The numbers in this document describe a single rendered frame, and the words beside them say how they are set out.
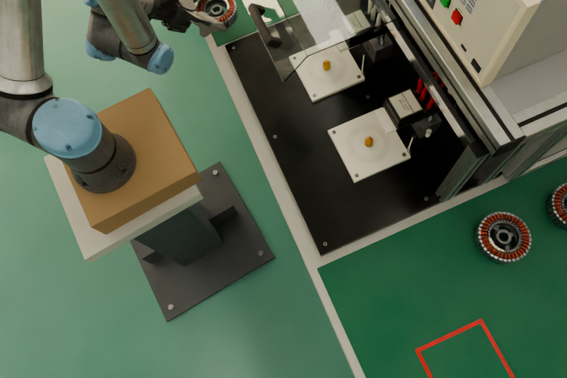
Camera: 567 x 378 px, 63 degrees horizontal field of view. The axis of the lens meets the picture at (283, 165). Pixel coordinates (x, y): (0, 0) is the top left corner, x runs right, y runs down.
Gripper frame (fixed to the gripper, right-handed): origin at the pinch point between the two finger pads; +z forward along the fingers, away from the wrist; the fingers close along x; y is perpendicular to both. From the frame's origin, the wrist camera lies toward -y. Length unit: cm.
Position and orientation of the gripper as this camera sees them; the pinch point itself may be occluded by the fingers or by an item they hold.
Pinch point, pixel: (218, 9)
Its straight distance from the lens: 136.5
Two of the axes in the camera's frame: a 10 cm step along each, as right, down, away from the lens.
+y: -5.6, 5.4, 6.3
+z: 7.3, -0.4, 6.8
